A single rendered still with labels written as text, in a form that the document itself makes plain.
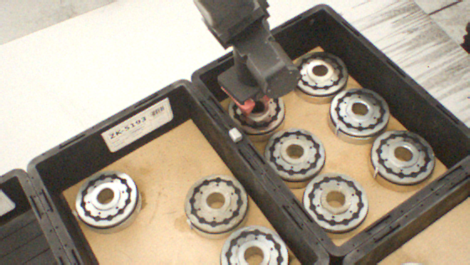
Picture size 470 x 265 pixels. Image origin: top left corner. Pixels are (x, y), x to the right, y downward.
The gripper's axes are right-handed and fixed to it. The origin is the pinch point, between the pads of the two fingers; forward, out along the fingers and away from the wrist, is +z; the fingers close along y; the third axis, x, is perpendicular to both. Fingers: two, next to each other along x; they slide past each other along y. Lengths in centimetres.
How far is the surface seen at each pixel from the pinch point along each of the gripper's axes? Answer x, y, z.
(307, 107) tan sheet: -4.7, 8.5, 4.2
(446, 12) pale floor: 31, 129, 90
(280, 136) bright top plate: -7.4, -0.6, 1.0
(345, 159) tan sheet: -17.0, 5.7, 4.0
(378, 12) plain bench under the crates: 10, 47, 18
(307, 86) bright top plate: -2.7, 10.1, 1.2
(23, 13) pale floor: 160, -9, 90
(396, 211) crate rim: -30.6, 0.2, -6.4
